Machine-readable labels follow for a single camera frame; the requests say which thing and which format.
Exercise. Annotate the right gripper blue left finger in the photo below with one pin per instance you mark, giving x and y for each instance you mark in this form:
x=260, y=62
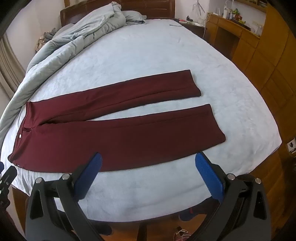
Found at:
x=53, y=211

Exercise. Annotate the wooden desk cabinet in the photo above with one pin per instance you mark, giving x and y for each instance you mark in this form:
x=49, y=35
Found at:
x=268, y=61

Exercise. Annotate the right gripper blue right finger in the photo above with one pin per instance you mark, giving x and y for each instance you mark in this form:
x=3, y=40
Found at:
x=242, y=212

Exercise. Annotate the dark bedside table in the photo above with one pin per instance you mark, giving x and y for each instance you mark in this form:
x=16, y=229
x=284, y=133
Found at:
x=197, y=29

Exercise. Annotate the maroon pants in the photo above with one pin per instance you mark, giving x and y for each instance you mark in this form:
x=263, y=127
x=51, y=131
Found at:
x=62, y=133

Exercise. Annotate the light blue bed sheet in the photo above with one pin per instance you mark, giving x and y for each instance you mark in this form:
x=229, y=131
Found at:
x=158, y=46

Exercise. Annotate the beige curtain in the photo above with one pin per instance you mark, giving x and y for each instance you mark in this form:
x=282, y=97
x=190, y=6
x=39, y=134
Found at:
x=12, y=72

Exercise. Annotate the dark wooden headboard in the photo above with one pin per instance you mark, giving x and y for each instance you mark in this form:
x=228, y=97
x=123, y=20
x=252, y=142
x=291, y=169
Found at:
x=76, y=10

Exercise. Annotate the grey quilt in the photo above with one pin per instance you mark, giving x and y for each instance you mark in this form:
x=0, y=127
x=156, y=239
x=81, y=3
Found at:
x=76, y=37

